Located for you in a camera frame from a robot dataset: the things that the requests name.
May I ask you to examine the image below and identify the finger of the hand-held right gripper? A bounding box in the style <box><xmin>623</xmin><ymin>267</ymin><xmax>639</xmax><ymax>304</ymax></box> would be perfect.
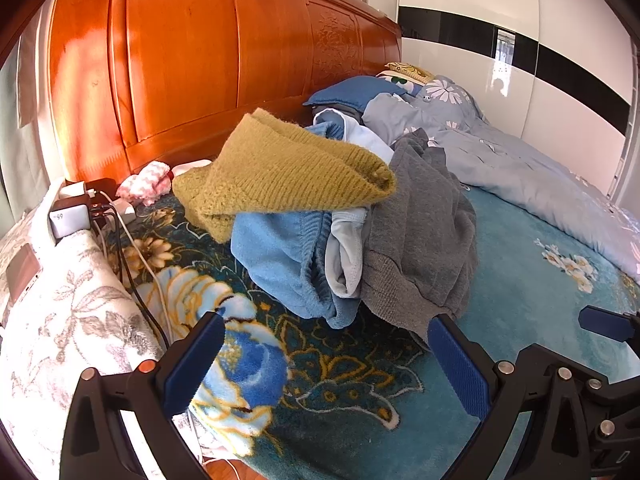
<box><xmin>519</xmin><ymin>343</ymin><xmax>640</xmax><ymax>411</ymax></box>
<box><xmin>578</xmin><ymin>305</ymin><xmax>640</xmax><ymax>344</ymax></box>

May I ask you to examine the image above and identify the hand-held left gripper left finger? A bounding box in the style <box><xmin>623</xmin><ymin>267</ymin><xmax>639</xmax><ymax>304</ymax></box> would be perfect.
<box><xmin>59</xmin><ymin>311</ymin><xmax>227</xmax><ymax>480</ymax></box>

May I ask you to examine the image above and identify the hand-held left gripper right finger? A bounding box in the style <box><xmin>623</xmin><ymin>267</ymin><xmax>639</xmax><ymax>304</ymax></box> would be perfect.
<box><xmin>429</xmin><ymin>314</ymin><xmax>592</xmax><ymax>480</ymax></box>

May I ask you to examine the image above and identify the mustard knit sweater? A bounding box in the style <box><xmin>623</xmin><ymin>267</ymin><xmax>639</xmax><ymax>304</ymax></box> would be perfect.
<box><xmin>172</xmin><ymin>107</ymin><xmax>398</xmax><ymax>244</ymax></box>

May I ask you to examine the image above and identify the teal floral blanket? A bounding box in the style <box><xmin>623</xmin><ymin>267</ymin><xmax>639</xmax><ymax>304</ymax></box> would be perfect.
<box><xmin>107</xmin><ymin>185</ymin><xmax>640</xmax><ymax>480</ymax></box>

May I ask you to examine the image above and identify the grey knit garment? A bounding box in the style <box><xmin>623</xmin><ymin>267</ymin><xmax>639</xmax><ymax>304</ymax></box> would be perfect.
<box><xmin>360</xmin><ymin>127</ymin><xmax>479</xmax><ymax>349</ymax></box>

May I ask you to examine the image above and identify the blue fleece garment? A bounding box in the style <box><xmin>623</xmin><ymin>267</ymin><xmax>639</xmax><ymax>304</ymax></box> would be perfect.
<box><xmin>231</xmin><ymin>209</ymin><xmax>373</xmax><ymax>331</ymax></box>

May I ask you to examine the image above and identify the white floral pillow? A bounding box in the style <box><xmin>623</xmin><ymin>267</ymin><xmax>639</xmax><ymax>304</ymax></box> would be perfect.
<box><xmin>0</xmin><ymin>200</ymin><xmax>201</xmax><ymax>480</ymax></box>

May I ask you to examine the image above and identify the pale blue white garment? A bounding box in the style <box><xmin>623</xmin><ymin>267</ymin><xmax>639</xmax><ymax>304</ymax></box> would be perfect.
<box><xmin>305</xmin><ymin>112</ymin><xmax>396</xmax><ymax>300</ymax></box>

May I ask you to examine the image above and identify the light blue daisy quilt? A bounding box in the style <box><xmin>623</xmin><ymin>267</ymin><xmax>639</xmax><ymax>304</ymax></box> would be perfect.
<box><xmin>362</xmin><ymin>92</ymin><xmax>640</xmax><ymax>286</ymax></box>

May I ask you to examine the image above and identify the pink white patterned cloth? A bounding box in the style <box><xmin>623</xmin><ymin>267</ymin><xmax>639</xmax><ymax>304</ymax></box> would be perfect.
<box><xmin>116</xmin><ymin>161</ymin><xmax>174</xmax><ymax>206</ymax></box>

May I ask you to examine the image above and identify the white charger block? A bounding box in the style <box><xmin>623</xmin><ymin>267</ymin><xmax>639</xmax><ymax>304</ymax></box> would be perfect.
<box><xmin>49</xmin><ymin>199</ymin><xmax>94</xmax><ymax>240</ymax></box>

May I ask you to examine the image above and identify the black power strip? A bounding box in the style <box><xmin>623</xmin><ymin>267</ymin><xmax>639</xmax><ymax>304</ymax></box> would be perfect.
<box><xmin>82</xmin><ymin>177</ymin><xmax>119</xmax><ymax>226</ymax></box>

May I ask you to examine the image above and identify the brown flat case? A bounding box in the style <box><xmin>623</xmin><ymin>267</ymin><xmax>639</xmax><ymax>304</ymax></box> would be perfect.
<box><xmin>6</xmin><ymin>247</ymin><xmax>42</xmax><ymax>302</ymax></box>

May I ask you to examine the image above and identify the light blue daisy pillow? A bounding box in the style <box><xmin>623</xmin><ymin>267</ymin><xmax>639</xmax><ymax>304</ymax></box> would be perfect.
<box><xmin>417</xmin><ymin>75</ymin><xmax>483</xmax><ymax>117</ymax></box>

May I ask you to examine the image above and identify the yellow patterned pillow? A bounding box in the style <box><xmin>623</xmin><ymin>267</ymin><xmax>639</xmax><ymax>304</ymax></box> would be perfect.
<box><xmin>385</xmin><ymin>62</ymin><xmax>436</xmax><ymax>84</ymax></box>

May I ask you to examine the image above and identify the orange wooden bed headboard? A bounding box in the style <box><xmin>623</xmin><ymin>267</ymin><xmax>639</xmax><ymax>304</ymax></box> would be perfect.
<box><xmin>47</xmin><ymin>0</ymin><xmax>404</xmax><ymax>187</ymax></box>

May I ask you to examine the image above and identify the white wardrobe with black stripe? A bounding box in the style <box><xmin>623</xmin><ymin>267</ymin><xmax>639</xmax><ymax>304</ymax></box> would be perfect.
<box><xmin>397</xmin><ymin>0</ymin><xmax>640</xmax><ymax>202</ymax></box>

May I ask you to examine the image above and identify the white cable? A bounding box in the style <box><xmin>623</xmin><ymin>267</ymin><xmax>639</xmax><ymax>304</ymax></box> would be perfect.
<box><xmin>100</xmin><ymin>200</ymin><xmax>174</xmax><ymax>347</ymax></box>

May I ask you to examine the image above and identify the black cable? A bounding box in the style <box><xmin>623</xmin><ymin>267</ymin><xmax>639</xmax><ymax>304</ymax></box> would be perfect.
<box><xmin>95</xmin><ymin>202</ymin><xmax>171</xmax><ymax>352</ymax></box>

